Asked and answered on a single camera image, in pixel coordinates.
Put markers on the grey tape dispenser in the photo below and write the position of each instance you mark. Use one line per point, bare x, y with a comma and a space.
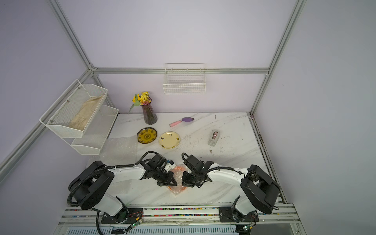
214, 137

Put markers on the beige folded cloth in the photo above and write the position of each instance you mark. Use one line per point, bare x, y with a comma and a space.
82, 118

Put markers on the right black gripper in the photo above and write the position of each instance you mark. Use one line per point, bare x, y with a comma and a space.
185, 183

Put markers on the white wire wall basket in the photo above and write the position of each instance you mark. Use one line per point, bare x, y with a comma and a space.
184, 78

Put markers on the yellow flower bouquet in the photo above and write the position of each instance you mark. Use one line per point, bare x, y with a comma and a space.
142, 99

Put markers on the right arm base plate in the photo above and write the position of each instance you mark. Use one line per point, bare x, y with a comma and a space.
230, 214

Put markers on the orange plate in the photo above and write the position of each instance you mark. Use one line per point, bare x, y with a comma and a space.
177, 179

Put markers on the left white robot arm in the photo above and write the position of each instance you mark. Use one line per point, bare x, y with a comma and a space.
89, 189

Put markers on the dark glass vase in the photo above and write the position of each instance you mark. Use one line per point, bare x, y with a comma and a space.
150, 116

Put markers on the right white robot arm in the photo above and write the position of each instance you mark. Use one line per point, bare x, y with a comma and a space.
261, 190

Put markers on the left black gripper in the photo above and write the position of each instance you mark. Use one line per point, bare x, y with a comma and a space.
167, 181

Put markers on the cream yellow plate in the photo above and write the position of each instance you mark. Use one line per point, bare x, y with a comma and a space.
169, 140

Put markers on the white mesh upper shelf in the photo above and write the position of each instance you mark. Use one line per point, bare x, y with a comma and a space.
58, 117

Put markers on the clear bubble wrap sheet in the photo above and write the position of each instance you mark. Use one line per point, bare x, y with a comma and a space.
177, 188

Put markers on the dark yellow patterned plate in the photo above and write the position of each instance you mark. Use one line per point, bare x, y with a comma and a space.
147, 135

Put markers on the aluminium mounting rail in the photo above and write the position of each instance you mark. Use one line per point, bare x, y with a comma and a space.
181, 216

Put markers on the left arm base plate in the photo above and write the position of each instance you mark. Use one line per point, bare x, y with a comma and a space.
121, 216

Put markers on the white mesh lower shelf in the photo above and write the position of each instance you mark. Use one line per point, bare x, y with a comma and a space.
97, 132

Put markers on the pink purple scoop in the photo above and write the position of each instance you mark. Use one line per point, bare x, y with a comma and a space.
185, 119

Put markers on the white mesh shelf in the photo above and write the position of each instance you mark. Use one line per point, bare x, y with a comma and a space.
58, 117
97, 132

